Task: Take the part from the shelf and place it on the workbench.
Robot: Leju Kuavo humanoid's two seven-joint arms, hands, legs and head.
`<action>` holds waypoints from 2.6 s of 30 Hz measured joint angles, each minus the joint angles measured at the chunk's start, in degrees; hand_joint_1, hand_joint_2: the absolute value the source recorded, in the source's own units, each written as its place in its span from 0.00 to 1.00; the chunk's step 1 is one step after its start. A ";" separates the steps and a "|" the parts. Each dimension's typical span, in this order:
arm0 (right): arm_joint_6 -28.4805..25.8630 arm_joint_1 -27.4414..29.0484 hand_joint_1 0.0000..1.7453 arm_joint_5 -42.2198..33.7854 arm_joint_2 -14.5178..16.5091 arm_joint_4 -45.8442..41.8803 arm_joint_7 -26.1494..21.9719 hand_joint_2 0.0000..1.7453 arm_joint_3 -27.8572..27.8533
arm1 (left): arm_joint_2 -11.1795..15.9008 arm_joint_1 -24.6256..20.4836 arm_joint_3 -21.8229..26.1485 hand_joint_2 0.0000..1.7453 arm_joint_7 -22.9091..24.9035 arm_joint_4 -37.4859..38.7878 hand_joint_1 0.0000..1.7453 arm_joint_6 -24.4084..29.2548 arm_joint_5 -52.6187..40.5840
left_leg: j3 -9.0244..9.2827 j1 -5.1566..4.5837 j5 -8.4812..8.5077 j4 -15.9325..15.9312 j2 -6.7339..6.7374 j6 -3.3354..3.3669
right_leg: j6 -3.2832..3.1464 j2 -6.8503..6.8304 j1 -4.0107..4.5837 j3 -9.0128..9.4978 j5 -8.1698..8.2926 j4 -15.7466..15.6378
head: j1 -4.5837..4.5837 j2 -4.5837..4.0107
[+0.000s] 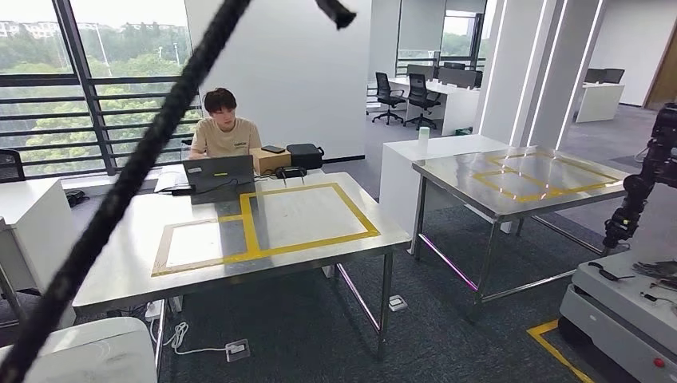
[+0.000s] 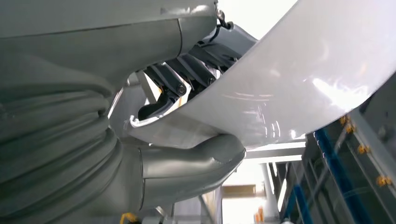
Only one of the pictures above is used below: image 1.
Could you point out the black hard case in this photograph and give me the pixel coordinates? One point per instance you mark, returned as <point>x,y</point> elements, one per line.
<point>305,156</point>

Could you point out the black remote controller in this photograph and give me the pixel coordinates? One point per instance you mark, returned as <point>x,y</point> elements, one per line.
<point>290,172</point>

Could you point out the black window railing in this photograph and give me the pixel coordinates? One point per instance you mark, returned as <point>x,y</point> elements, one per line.
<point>53,80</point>

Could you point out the grey laptop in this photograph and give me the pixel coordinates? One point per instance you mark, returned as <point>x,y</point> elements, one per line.
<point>219,172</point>

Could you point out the yellow tape outline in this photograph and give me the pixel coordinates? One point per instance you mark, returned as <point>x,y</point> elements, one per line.
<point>248,227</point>
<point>521,200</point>

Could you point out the floor socket box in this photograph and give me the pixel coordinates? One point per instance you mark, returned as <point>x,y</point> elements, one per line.
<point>397,303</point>
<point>238,350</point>

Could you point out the green plastic crate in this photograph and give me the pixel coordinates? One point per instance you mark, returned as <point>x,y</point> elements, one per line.
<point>463,131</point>

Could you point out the dark desk partition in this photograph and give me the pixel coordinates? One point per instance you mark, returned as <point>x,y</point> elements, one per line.
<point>420,70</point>
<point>605,75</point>
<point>460,78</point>

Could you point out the steel workbench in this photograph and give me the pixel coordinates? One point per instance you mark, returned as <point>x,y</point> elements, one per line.
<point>307,217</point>

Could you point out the white plastic car part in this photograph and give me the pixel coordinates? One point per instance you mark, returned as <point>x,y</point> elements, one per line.
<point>95,354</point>

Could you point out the white power strip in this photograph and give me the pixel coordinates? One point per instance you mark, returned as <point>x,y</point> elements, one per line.
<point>153,311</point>

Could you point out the person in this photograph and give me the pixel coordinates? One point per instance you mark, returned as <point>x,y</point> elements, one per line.
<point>225,137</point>

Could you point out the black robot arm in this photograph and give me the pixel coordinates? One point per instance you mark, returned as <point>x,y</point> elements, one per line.
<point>634,190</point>

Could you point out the white green cup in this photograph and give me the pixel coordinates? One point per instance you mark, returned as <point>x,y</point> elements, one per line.
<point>423,135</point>

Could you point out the brown door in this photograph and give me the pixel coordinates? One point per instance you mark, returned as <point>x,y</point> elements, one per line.
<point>664,74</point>

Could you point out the cardboard box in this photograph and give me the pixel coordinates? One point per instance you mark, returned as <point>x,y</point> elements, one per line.
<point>270,161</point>

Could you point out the black office chair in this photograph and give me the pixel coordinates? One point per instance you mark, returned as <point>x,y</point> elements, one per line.
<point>385,90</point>
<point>10,166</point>
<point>420,92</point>

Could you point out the black smartphone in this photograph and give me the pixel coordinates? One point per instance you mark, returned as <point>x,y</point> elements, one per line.
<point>273,149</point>

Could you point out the stainless steel table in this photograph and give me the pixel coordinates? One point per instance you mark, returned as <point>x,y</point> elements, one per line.
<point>460,180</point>

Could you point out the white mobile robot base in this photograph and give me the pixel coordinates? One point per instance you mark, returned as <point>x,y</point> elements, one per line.
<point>608,312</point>

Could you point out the white office desk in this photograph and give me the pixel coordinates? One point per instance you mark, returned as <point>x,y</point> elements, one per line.
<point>597,103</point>
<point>460,105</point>

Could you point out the white cabinet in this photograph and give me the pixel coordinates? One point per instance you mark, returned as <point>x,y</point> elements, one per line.
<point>32,227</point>

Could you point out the white rectangular table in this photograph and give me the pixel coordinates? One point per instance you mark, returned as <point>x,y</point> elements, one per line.
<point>402,174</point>
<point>166,180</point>

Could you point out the black power adapters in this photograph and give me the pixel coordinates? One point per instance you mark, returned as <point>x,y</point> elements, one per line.
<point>76,198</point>

